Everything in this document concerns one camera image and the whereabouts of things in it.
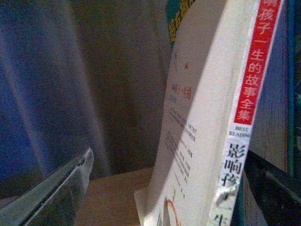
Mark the white book with red spine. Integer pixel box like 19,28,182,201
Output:
135,0,283,226

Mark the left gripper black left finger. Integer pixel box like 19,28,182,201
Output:
0,148,94,226

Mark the blue grey book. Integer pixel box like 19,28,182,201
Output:
250,0,301,178

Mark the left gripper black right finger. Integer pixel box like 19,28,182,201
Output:
244,151,301,226

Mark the teal and yellow book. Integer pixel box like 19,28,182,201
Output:
165,0,195,49

